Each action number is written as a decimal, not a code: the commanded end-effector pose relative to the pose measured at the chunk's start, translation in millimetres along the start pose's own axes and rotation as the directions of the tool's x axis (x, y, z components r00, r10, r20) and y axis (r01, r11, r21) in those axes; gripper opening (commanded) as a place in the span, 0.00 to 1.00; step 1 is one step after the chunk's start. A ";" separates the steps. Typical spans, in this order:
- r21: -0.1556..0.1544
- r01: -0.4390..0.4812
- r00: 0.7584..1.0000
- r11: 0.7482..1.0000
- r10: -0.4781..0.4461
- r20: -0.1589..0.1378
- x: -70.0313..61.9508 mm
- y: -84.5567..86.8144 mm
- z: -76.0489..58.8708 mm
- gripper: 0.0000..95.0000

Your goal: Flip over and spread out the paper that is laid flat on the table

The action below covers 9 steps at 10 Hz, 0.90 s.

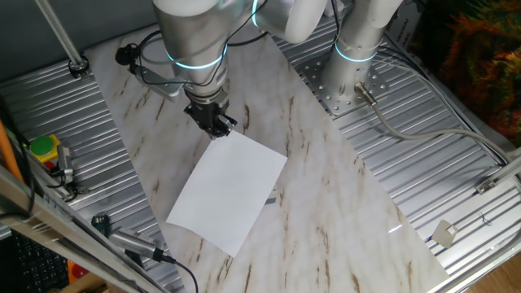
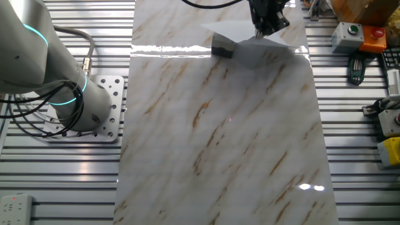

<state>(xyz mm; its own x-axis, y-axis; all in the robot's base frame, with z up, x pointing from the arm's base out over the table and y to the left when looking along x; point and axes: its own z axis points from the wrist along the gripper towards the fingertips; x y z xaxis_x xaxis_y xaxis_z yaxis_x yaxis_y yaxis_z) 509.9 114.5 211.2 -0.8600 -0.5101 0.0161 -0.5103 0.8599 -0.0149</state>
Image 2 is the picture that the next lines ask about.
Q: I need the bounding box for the wooden box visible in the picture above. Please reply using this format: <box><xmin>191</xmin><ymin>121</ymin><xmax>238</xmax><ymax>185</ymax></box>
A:
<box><xmin>331</xmin><ymin>0</ymin><xmax>400</xmax><ymax>28</ymax></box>

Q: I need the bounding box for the silver camera on mount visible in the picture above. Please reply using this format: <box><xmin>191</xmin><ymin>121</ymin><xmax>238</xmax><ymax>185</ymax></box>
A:
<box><xmin>361</xmin><ymin>95</ymin><xmax>400</xmax><ymax>118</ymax></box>

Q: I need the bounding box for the marble pattern table mat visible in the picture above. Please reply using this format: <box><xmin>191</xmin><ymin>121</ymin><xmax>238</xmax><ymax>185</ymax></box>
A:
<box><xmin>112</xmin><ymin>0</ymin><xmax>340</xmax><ymax>225</ymax></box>

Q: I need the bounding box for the black cable bundle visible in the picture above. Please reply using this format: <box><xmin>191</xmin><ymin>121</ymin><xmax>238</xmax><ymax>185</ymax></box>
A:
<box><xmin>0</xmin><ymin>79</ymin><xmax>85</xmax><ymax>138</ymax></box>

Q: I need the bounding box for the grey cable with metal connector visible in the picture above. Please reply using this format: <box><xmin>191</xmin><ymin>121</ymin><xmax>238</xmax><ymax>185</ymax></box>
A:
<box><xmin>51</xmin><ymin>24</ymin><xmax>96</xmax><ymax>78</ymax></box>

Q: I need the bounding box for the orange box with red button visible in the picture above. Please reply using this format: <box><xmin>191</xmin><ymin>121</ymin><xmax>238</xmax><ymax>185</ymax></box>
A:
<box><xmin>358</xmin><ymin>25</ymin><xmax>388</xmax><ymax>54</ymax></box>

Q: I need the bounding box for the metal clamp bracket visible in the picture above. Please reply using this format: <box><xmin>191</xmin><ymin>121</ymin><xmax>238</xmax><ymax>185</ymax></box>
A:
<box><xmin>308</xmin><ymin>0</ymin><xmax>323</xmax><ymax>22</ymax></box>

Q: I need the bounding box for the grey box with red button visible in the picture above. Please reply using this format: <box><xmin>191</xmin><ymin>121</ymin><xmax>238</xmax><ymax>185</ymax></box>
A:
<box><xmin>377</xmin><ymin>107</ymin><xmax>400</xmax><ymax>138</ymax></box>
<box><xmin>211</xmin><ymin>31</ymin><xmax>238</xmax><ymax>59</ymax></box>

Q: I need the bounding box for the grey box with green button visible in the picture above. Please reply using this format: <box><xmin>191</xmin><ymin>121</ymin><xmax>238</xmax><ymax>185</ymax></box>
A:
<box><xmin>330</xmin><ymin>21</ymin><xmax>365</xmax><ymax>54</ymax></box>

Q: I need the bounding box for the white paper sheet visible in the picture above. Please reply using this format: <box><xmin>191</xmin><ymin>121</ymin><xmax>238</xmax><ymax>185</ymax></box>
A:
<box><xmin>199</xmin><ymin>20</ymin><xmax>299</xmax><ymax>69</ymax></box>

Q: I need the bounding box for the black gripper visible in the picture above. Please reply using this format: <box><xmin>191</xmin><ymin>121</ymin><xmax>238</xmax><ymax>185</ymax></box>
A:
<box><xmin>247</xmin><ymin>0</ymin><xmax>291</xmax><ymax>40</ymax></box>

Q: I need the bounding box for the black keyboard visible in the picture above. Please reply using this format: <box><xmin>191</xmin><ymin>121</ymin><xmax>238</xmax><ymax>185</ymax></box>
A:
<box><xmin>381</xmin><ymin>46</ymin><xmax>400</xmax><ymax>70</ymax></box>

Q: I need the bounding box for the yellow button box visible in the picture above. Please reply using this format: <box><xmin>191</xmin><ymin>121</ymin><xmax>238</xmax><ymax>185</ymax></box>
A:
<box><xmin>377</xmin><ymin>136</ymin><xmax>400</xmax><ymax>168</ymax></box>

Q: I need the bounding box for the yellowish crumpled bag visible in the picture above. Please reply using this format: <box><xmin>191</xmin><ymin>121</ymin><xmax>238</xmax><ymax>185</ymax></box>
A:
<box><xmin>386</xmin><ymin>15</ymin><xmax>400</xmax><ymax>48</ymax></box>

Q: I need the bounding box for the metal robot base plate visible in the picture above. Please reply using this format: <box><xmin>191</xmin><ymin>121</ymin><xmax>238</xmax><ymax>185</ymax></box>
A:
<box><xmin>42</xmin><ymin>74</ymin><xmax>125</xmax><ymax>144</ymax></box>

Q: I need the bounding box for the white power strip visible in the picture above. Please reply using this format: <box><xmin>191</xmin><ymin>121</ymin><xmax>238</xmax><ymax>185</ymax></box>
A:
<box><xmin>0</xmin><ymin>192</ymin><xmax>34</xmax><ymax>225</ymax></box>

